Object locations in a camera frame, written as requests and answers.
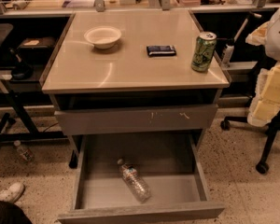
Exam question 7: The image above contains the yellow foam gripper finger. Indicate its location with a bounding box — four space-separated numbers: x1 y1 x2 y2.
247 62 280 127
245 21 268 46

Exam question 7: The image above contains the clear plastic water bottle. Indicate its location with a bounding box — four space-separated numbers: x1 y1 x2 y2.
118 159 151 203

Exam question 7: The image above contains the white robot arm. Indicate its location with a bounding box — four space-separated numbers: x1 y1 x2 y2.
245 8 280 127

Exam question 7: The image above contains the white spray bottle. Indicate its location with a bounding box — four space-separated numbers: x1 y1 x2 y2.
221 39 234 67

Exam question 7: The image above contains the closed grey top drawer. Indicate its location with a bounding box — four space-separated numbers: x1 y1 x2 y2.
55 105 217 135

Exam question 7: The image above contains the grey drawer cabinet with counter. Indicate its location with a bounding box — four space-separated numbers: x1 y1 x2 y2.
42 9 229 166

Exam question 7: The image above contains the open grey middle drawer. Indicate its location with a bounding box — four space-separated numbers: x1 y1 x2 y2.
59 133 224 224

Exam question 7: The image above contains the water bottle on floor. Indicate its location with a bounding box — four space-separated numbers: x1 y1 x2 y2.
13 140 34 162

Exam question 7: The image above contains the black office chair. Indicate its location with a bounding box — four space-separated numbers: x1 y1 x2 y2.
220 47 280 175

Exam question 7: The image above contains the green drink can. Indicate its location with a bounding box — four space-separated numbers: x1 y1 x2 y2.
191 32 217 72

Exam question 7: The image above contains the dark blue snack packet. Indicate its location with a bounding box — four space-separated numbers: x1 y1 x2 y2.
147 46 176 57

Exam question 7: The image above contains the white paper bowl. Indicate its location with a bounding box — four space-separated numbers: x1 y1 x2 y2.
84 26 121 49

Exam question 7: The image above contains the black box on shelf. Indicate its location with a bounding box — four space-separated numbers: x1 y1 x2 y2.
18 36 56 56

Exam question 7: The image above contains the white shoe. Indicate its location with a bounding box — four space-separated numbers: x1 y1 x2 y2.
0 182 25 203

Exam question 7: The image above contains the dark trouser leg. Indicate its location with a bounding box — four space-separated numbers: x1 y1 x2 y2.
0 201 33 224

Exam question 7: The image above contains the black table frame left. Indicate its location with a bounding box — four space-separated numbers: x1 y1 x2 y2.
0 23 68 166

